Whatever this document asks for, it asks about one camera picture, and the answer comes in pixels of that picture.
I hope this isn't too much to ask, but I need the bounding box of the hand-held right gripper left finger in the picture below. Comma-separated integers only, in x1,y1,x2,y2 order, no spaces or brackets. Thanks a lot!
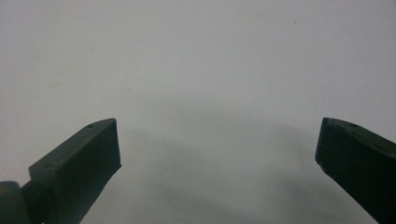
28,118,122,224

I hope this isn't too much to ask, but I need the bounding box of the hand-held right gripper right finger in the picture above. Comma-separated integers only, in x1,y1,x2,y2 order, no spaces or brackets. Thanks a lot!
315,117,396,224

